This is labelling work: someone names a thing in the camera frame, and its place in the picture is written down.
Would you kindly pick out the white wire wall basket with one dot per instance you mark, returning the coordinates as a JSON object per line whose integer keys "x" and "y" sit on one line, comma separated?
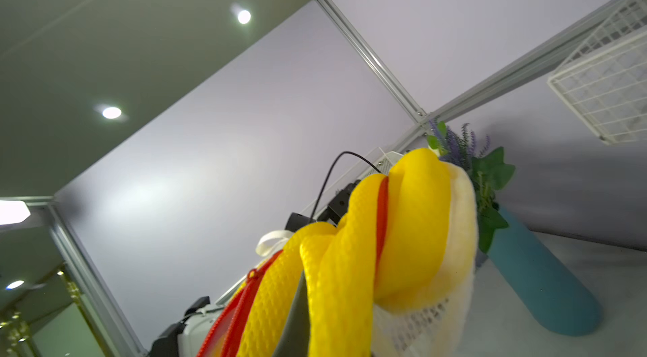
{"x": 603, "y": 81}

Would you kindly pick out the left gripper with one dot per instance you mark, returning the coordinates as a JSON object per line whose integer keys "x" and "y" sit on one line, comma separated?
{"x": 332, "y": 213}

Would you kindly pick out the artificial green plant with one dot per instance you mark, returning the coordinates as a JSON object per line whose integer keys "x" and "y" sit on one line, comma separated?
{"x": 486, "y": 167}

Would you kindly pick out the yellow mesh laundry bag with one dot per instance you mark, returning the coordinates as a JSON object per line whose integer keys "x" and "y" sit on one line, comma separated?
{"x": 393, "y": 278}

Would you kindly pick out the teal vase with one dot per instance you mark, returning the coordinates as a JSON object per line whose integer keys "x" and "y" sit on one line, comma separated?
{"x": 554, "y": 296}

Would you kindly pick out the white mesh corner shelf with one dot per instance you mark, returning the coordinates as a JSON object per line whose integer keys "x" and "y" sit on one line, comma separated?
{"x": 350, "y": 168}

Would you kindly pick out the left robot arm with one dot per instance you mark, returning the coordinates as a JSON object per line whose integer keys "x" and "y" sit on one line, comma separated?
{"x": 186, "y": 337}

